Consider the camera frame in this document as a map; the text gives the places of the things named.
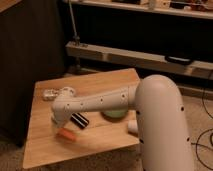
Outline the orange pepper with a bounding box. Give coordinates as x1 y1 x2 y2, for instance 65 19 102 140
58 129 76 141

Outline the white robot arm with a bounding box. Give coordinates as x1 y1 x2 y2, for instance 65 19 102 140
52 75 194 171

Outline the green bowl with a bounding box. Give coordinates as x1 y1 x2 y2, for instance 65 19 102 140
103 110 127 119

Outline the black striped rectangular box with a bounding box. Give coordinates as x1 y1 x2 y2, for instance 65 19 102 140
70 113 89 129

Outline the wooden table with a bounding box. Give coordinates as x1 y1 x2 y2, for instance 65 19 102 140
23 69 139 169

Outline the white paper cup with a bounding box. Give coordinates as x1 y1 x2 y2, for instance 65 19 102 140
127 120 138 134

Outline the metal pole stand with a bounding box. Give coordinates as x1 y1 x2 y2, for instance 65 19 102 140
68 0 87 47

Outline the small white packet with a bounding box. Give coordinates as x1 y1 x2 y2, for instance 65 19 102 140
42 89 59 101

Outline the low white shelf beam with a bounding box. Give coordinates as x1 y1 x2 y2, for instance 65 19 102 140
66 41 213 78

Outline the upper wooden shelf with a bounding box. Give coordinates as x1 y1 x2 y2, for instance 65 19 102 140
62 0 213 20

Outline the black handle on shelf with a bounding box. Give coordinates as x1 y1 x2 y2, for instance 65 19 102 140
164 56 194 65

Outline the black floor cable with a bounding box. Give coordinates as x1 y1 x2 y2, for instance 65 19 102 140
190 71 213 171

